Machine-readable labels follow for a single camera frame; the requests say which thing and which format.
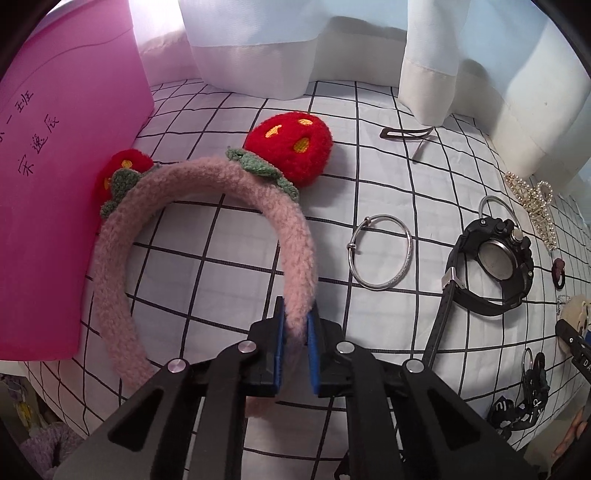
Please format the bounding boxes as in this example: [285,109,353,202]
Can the black printed lanyard strap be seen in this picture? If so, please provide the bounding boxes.
[486,347,552,439]

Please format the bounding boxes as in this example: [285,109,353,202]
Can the black digital wristwatch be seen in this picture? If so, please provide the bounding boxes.
[422,217,534,367]

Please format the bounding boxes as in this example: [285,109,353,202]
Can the pearl hair claw clip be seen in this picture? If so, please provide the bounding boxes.
[504,172,558,252]

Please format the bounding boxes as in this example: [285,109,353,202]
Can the pink fuzzy strawberry headband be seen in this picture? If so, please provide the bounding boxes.
[93,111,332,391]

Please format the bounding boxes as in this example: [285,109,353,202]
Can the person's right hand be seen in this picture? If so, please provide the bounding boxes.
[551,406,590,460]

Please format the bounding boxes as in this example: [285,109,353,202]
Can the silver clasp bangle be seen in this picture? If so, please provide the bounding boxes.
[346,214,414,291]

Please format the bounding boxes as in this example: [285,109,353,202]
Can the checkered white bed sheet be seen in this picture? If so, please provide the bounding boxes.
[22,79,591,480]

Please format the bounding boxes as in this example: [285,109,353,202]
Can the plain silver bangle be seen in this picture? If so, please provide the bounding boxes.
[478,195,521,227]

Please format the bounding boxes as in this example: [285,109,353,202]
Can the brown metal hair clip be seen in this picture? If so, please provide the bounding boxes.
[380,127,435,161]

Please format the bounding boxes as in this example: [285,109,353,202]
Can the white curtain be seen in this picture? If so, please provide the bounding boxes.
[129,1,590,189]

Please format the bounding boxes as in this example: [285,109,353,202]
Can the pink plastic storage bin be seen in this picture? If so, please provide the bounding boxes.
[1,1,153,361]

